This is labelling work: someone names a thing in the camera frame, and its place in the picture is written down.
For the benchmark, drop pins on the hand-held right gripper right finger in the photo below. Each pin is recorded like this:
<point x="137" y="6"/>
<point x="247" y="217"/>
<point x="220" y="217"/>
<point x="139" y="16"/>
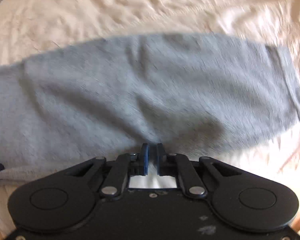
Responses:
<point x="160" y="160"/>

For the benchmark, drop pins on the grey knit pants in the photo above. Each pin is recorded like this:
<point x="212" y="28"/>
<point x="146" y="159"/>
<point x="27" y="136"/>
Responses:
<point x="140" y="92"/>

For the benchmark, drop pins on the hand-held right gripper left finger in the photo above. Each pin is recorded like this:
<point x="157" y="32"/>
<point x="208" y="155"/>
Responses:
<point x="145" y="160"/>

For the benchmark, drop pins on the cream embroidered bedspread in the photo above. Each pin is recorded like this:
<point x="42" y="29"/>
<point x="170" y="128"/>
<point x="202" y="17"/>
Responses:
<point x="140" y="10"/>

